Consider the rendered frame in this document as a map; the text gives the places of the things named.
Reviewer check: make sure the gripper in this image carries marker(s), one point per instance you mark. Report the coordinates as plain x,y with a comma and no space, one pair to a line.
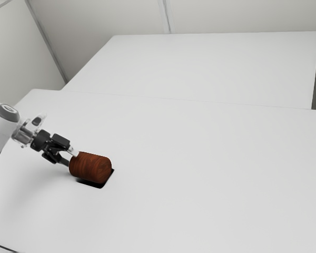
43,141

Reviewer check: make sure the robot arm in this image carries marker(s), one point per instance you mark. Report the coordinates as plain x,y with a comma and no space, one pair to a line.
0,127

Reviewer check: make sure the brown wooden mug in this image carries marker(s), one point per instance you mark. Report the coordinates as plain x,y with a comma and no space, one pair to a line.
90,166

